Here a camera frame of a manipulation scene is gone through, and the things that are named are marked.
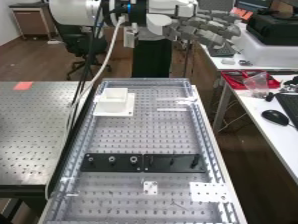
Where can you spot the white square perforated plate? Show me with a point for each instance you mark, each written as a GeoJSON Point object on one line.
{"type": "Point", "coordinates": [208, 192]}

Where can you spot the black keyboard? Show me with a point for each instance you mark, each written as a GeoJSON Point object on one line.
{"type": "Point", "coordinates": [221, 50]}
{"type": "Point", "coordinates": [290, 106]}

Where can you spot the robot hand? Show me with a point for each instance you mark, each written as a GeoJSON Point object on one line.
{"type": "Point", "coordinates": [177, 20]}

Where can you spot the small white box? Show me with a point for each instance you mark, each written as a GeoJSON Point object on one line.
{"type": "Point", "coordinates": [115, 100]}

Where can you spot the small white camera block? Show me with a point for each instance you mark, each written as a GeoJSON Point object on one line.
{"type": "Point", "coordinates": [129, 37]}

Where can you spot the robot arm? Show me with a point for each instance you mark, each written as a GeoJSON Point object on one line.
{"type": "Point", "coordinates": [73, 10]}

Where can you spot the large white box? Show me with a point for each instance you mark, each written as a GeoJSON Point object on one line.
{"type": "Point", "coordinates": [266, 53]}

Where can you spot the small white jointed device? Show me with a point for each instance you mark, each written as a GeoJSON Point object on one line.
{"type": "Point", "coordinates": [290, 87]}

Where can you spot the black case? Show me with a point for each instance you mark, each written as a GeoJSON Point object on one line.
{"type": "Point", "coordinates": [274, 30]}

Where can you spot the white desk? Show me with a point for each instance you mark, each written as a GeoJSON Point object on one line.
{"type": "Point", "coordinates": [253, 66]}
{"type": "Point", "coordinates": [270, 140]}

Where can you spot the black office chair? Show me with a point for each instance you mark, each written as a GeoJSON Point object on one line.
{"type": "Point", "coordinates": [77, 43]}

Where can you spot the black pedestal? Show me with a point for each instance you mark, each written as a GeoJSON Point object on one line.
{"type": "Point", "coordinates": [150, 56]}

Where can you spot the clear plastic cup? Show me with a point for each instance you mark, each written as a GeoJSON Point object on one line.
{"type": "Point", "coordinates": [257, 85]}

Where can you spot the small white bracket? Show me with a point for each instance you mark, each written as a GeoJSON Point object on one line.
{"type": "Point", "coordinates": [149, 187]}

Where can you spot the red tray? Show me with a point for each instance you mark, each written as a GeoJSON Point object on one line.
{"type": "Point", "coordinates": [234, 80]}

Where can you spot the clear box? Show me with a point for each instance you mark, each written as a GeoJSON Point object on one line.
{"type": "Point", "coordinates": [146, 140]}

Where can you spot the black plate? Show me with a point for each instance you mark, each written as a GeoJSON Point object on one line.
{"type": "Point", "coordinates": [120, 166]}

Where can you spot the black mouse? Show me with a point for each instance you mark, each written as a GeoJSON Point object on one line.
{"type": "Point", "coordinates": [274, 117]}

